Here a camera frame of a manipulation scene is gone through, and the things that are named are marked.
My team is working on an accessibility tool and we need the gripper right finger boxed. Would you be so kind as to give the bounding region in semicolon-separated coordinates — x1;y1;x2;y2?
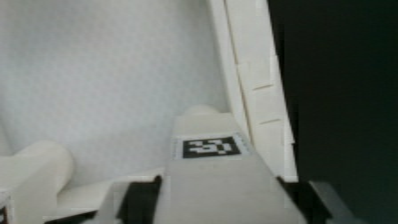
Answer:
277;178;369;224

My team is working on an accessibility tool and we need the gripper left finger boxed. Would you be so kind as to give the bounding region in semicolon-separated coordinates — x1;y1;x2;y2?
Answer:
96;174;165;224

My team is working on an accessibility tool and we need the white desk leg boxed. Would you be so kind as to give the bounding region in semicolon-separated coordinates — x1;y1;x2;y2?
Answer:
154;105;307;224
0;141;74;224

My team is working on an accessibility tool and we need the white desk top tray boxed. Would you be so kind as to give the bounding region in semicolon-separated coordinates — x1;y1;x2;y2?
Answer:
0;0;250;224

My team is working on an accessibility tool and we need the white L-shaped fence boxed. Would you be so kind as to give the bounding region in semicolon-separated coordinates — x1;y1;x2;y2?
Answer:
225;0;298;182

